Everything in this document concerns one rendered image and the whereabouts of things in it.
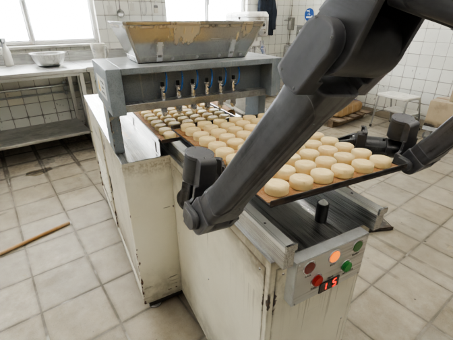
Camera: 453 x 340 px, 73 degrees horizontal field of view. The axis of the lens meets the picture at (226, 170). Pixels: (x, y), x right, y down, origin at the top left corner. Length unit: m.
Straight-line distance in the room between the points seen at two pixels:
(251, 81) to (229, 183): 1.01
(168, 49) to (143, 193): 0.57
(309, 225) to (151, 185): 0.69
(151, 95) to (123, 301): 1.09
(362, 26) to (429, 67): 4.57
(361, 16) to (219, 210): 0.34
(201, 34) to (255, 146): 0.90
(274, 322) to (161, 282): 0.83
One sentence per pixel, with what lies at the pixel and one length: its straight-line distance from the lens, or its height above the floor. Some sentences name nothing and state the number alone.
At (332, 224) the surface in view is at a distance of 0.88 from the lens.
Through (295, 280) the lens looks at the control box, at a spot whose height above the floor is 0.79.
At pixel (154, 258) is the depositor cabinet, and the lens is 1.50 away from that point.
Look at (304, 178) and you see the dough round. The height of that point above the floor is 1.03.
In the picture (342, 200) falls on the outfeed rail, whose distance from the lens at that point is 0.93.
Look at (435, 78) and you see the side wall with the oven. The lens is 4.83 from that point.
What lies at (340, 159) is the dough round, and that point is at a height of 1.02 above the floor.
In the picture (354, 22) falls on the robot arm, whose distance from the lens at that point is 0.29.
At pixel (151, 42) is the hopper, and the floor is 1.25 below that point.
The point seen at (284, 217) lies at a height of 0.84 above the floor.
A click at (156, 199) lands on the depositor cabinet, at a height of 0.65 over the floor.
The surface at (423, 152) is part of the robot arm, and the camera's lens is 0.92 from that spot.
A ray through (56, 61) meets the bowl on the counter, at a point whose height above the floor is 0.93.
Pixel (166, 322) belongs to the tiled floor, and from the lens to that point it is 1.70.
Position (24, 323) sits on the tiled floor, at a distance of 1.94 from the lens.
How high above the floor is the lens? 1.34
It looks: 26 degrees down
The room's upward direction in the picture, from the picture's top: straight up
